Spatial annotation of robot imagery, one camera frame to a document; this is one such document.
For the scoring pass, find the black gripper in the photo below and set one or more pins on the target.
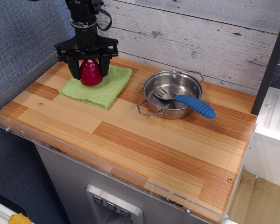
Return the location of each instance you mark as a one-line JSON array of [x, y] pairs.
[[87, 44]]

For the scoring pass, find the red toy potato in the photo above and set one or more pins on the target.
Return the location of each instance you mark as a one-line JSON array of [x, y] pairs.
[[90, 73]]

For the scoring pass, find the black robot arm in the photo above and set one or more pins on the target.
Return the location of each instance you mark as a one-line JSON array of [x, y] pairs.
[[87, 17]]

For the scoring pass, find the green folded cloth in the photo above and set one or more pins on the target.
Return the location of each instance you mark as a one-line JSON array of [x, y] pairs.
[[101, 95]]

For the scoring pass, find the clear acrylic guard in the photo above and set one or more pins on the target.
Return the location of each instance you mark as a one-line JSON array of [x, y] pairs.
[[193, 163]]

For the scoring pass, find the grey cabinet with dispenser panel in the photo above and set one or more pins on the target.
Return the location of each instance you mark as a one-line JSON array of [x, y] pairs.
[[91, 196]]

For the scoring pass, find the yellow tape object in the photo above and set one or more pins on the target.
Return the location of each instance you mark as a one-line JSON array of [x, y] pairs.
[[19, 219]]

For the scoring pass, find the white toy sink counter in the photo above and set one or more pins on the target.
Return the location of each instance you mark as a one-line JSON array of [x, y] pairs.
[[262, 157]]

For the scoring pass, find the blue handled metal spatula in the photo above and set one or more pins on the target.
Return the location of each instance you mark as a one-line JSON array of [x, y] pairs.
[[196, 104]]

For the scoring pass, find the black post right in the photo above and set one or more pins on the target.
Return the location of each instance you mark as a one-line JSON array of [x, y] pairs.
[[267, 78]]

